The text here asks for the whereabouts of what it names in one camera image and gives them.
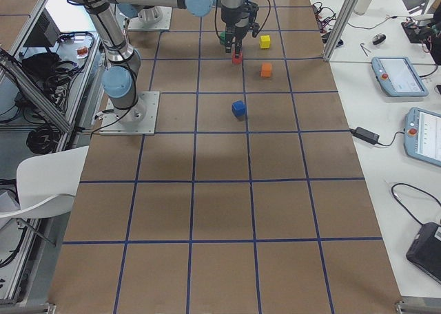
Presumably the yellow wooden block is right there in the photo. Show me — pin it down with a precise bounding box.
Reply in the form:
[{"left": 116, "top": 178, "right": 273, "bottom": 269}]
[{"left": 259, "top": 35, "right": 271, "bottom": 50}]

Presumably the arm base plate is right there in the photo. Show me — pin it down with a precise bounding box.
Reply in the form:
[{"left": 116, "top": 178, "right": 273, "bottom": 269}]
[
  {"left": 127, "top": 6, "right": 172, "bottom": 32},
  {"left": 99, "top": 92, "right": 160, "bottom": 136}
]

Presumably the aluminium frame post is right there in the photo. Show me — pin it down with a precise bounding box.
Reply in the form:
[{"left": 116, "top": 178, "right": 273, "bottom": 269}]
[{"left": 323, "top": 0, "right": 370, "bottom": 61}]

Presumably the black computer mouse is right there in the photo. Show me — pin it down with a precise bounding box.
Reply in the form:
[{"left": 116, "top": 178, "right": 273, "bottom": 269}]
[{"left": 371, "top": 33, "right": 387, "bottom": 46}]

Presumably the red wooden block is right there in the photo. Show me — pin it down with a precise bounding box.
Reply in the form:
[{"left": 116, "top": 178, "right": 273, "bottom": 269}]
[{"left": 232, "top": 51, "right": 243, "bottom": 65}]

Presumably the black power adapter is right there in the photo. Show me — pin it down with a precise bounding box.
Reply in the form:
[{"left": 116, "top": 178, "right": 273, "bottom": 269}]
[{"left": 349, "top": 127, "right": 380, "bottom": 145}]

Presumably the near blue teach pendant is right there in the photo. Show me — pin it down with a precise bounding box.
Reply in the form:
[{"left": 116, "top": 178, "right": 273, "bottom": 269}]
[{"left": 404, "top": 107, "right": 440, "bottom": 166}]

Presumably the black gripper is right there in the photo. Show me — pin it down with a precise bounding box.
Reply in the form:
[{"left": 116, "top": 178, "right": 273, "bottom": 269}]
[{"left": 221, "top": 2, "right": 259, "bottom": 58}]

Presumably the black tablet device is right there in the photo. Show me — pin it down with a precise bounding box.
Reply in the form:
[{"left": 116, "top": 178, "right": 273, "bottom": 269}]
[{"left": 406, "top": 222, "right": 440, "bottom": 283}]

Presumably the blue teach pendant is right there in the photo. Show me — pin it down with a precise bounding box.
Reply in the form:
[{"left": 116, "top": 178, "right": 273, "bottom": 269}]
[
  {"left": 404, "top": 107, "right": 440, "bottom": 166},
  {"left": 371, "top": 56, "right": 429, "bottom": 97}
]

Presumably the far blue teach pendant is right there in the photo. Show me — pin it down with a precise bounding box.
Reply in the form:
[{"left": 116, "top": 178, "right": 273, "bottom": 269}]
[{"left": 371, "top": 56, "right": 429, "bottom": 97}]

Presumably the white chair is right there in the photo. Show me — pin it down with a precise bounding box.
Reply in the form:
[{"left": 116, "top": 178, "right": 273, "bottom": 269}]
[{"left": 1, "top": 146, "right": 89, "bottom": 219}]

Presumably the orange wooden block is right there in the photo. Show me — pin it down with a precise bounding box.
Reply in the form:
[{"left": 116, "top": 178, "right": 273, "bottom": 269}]
[{"left": 260, "top": 62, "right": 272, "bottom": 78}]

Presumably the blue wooden block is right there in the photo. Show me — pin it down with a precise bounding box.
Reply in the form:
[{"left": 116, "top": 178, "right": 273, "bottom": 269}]
[{"left": 232, "top": 101, "right": 247, "bottom": 118}]

